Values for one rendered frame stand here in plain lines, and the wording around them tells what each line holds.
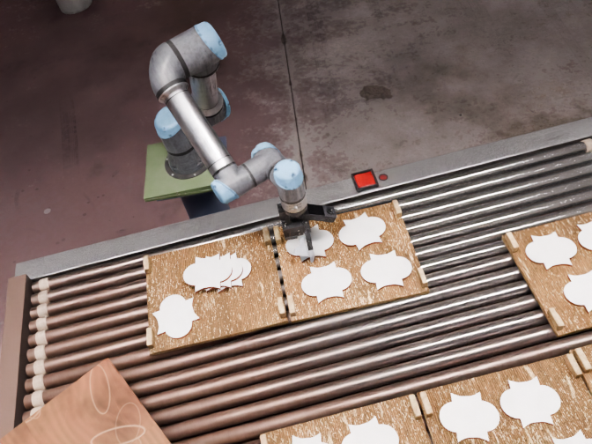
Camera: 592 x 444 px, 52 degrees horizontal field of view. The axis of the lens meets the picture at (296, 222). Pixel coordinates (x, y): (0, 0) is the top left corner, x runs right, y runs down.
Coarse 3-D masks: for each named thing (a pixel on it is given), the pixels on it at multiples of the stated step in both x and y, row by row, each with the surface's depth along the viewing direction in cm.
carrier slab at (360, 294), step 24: (384, 216) 193; (336, 240) 189; (384, 240) 187; (408, 240) 185; (288, 264) 186; (312, 264) 185; (336, 264) 184; (360, 264) 182; (288, 288) 180; (360, 288) 177; (384, 288) 176; (408, 288) 175; (312, 312) 174; (336, 312) 174
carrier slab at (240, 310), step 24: (216, 240) 195; (240, 240) 194; (168, 264) 192; (264, 264) 187; (168, 288) 186; (192, 288) 185; (240, 288) 183; (264, 288) 182; (216, 312) 179; (240, 312) 177; (264, 312) 176; (192, 336) 175; (216, 336) 174
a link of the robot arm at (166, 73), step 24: (168, 48) 167; (168, 72) 166; (168, 96) 167; (192, 120) 166; (192, 144) 169; (216, 144) 167; (216, 168) 166; (240, 168) 167; (216, 192) 166; (240, 192) 167
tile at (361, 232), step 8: (360, 216) 192; (344, 224) 192; (352, 224) 191; (360, 224) 191; (368, 224) 190; (376, 224) 190; (384, 224) 189; (344, 232) 189; (352, 232) 189; (360, 232) 189; (368, 232) 188; (376, 232) 188; (384, 232) 188; (344, 240) 187; (352, 240) 187; (360, 240) 187; (368, 240) 186; (376, 240) 186; (360, 248) 185
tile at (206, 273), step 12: (192, 264) 187; (204, 264) 186; (216, 264) 186; (228, 264) 185; (192, 276) 184; (204, 276) 183; (216, 276) 183; (228, 276) 182; (204, 288) 181; (216, 288) 181
